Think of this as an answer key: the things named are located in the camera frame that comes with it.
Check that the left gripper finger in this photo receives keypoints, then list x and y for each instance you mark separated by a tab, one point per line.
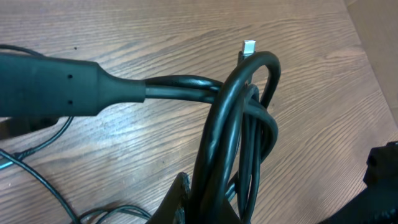
172	208

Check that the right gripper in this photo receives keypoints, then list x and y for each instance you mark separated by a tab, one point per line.
377	203

